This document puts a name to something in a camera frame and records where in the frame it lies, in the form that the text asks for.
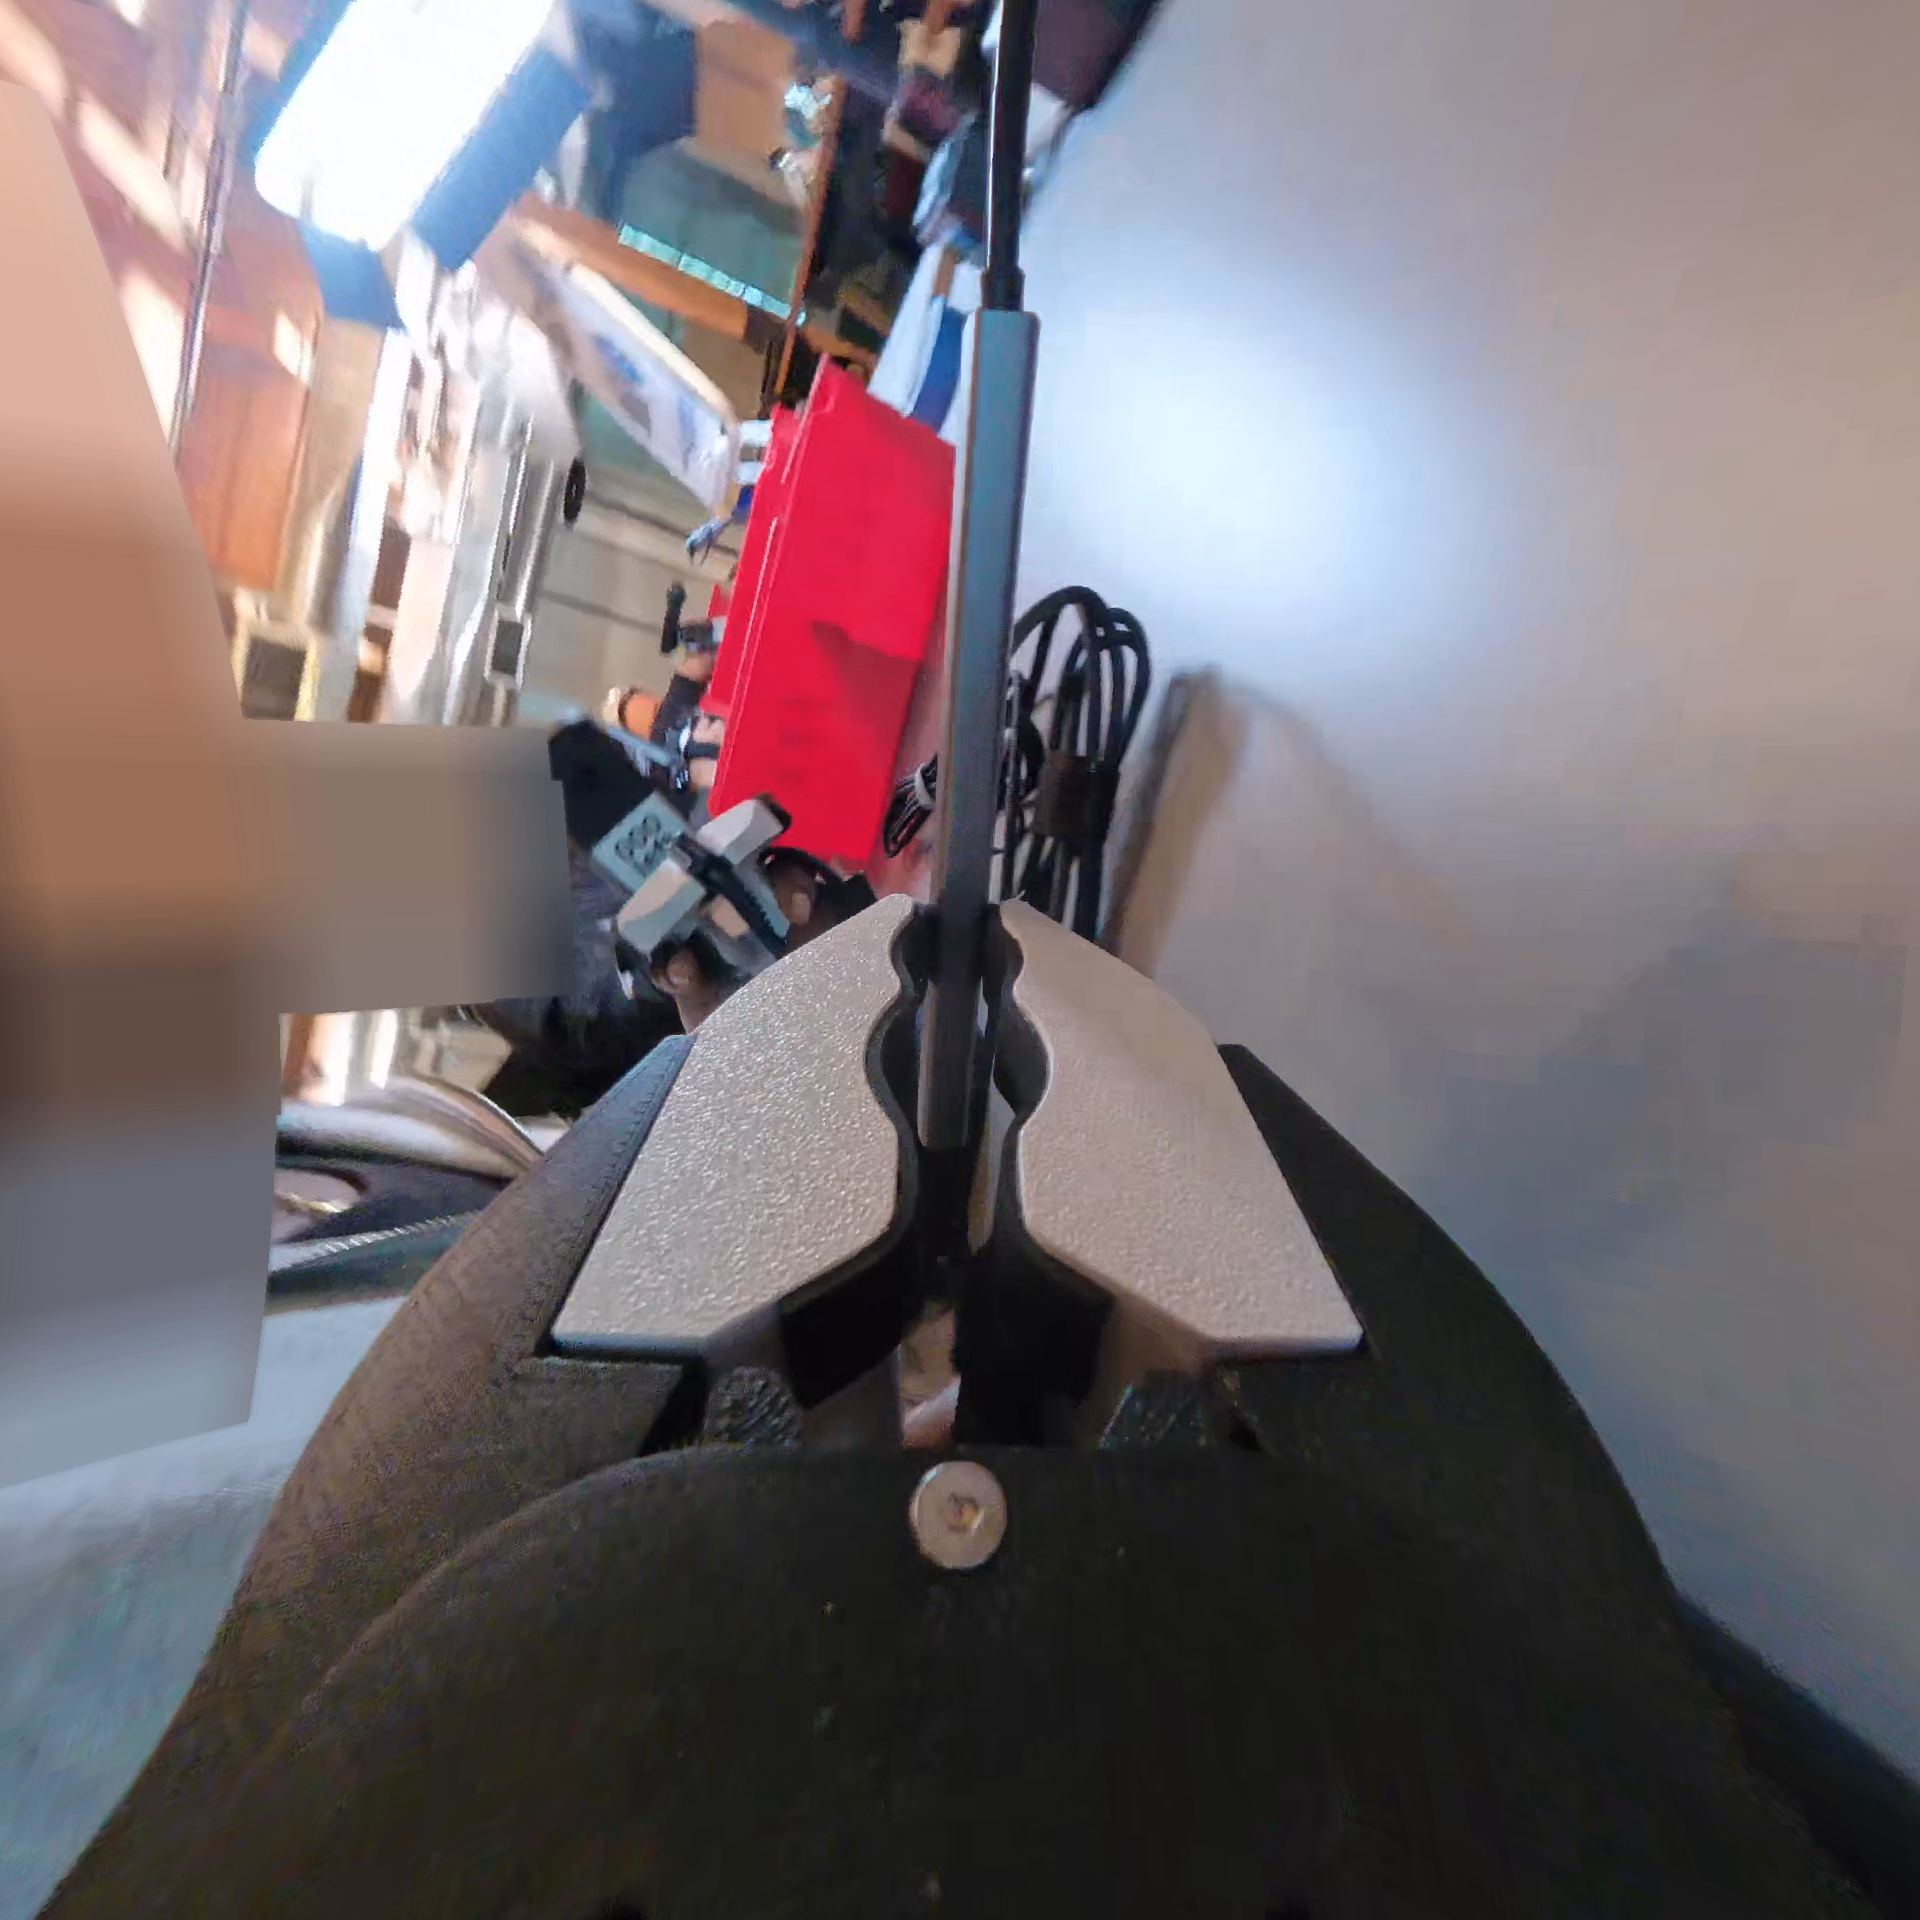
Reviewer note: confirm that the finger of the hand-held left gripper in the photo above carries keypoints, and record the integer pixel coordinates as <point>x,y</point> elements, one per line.
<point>744,830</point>

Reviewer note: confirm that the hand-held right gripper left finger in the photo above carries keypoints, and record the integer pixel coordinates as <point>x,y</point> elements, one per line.
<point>750,1156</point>

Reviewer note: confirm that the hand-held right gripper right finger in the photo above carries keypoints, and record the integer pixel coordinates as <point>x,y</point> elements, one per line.
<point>1171,1186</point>

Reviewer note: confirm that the red plastic bin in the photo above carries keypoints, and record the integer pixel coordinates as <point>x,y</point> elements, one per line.
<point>840,599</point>

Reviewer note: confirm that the grey usb hub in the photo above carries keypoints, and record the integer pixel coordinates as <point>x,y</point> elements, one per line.
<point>983,599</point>

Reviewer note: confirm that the white stand with instruction sheet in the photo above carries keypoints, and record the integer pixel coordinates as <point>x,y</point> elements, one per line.
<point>645,376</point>

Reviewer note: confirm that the led light panel with stand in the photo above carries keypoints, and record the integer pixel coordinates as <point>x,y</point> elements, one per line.
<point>405,106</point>

